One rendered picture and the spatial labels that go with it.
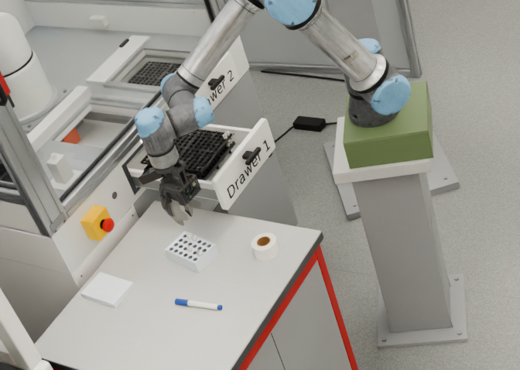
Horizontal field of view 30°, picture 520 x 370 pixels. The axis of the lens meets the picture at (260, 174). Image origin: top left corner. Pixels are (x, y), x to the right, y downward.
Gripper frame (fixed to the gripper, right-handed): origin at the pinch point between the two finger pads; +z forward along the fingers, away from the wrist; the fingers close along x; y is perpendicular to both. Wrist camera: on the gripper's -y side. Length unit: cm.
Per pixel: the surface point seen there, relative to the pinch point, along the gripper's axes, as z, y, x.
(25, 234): -5.4, -35.5, -25.9
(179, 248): 8.0, -0.9, -5.0
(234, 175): -1.1, 4.8, 18.2
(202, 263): 9.7, 7.8, -6.1
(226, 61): -4, -31, 64
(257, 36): 68, -121, 175
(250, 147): -2.9, 3.9, 28.5
